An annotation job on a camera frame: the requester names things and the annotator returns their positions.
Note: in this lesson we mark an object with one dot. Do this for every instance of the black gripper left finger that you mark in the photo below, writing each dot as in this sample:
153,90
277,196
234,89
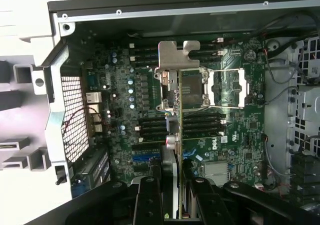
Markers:
147,202

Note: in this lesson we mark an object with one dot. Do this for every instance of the CPU socket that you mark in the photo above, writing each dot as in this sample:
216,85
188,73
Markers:
192,87

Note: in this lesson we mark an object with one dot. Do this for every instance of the black open PC case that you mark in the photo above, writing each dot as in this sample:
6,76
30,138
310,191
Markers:
53,125

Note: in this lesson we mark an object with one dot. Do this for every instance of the silver disk bay cage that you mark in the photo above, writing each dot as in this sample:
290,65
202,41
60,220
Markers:
307,97

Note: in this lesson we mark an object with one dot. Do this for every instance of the silver finned chipset heatsink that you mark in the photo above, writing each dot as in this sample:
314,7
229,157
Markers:
216,172

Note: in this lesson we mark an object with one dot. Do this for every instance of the round coin cell battery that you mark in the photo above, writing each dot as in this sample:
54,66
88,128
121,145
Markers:
250,55

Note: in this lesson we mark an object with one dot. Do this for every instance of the metal socket cover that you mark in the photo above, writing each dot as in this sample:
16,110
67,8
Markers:
242,85

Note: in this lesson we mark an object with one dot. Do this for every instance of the green motherboard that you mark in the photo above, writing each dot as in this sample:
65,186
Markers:
237,140

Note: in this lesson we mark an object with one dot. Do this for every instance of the grey plastic parts rack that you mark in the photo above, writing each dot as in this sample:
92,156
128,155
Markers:
37,160

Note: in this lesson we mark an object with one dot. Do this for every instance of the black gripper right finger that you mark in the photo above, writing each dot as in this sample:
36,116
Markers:
210,205

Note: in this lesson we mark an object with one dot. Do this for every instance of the blue expansion slot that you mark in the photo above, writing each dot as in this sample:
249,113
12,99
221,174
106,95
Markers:
145,158

